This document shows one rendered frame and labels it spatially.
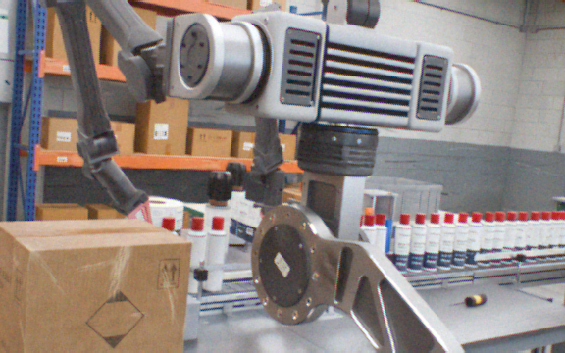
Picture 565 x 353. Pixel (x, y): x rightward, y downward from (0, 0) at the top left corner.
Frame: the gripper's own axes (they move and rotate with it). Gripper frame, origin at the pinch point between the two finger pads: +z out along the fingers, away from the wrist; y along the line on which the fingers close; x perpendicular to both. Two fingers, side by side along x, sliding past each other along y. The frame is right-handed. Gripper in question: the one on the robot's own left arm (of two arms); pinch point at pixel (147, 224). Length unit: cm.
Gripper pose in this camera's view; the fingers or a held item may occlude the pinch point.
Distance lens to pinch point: 164.4
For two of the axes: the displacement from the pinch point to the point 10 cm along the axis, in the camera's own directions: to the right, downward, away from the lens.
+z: 4.7, 7.6, 4.5
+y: -5.8, -1.2, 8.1
